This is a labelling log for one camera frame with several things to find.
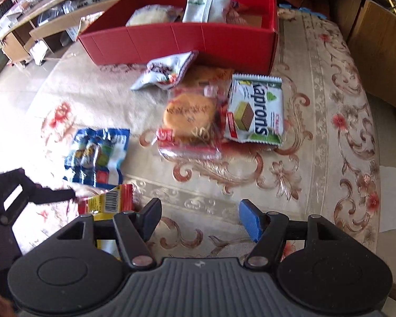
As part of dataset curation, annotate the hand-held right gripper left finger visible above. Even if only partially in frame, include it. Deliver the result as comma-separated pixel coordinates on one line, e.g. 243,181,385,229
54,198,162,269

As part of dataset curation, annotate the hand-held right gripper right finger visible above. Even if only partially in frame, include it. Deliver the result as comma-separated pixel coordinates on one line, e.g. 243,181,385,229
239,199,345,269

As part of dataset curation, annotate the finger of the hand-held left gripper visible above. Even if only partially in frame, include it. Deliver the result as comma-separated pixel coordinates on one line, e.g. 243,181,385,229
0,168,76,225

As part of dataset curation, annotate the yellow red snack packet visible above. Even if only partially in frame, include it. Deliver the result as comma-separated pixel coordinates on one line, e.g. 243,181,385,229
77,184,134,260

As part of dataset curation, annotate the blue wafer packet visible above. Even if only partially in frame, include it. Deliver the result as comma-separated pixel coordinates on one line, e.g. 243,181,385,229
63,127,131,185

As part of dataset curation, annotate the green wafer packet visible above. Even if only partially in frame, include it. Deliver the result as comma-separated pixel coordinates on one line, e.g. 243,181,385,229
224,73,284,146

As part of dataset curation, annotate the orange bread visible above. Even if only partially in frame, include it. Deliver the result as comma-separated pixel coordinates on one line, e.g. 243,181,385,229
157,84,230,161

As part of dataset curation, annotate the grey patterned snack packet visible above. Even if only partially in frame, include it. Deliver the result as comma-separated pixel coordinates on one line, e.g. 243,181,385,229
131,50,199,91

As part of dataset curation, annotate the gold snack packet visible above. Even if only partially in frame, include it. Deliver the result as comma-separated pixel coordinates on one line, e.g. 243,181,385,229
185,65,235,88

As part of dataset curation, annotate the red cardboard box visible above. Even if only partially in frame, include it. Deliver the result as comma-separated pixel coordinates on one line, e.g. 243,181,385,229
77,0,279,76

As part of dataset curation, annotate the white green snack packet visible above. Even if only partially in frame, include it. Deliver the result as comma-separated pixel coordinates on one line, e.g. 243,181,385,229
182,0,235,24

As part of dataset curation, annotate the floral tablecloth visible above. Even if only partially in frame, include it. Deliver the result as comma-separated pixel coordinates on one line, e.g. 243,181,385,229
26,7,383,259

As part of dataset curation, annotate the white paper sheet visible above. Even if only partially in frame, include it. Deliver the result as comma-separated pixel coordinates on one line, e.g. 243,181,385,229
379,166,396,234

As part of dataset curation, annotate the wooden television stand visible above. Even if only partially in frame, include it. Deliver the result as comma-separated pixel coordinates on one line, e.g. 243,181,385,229
0,0,396,113

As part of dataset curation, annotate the wooden cabinet door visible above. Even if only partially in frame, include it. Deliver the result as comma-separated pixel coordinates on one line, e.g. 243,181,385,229
348,0,396,113

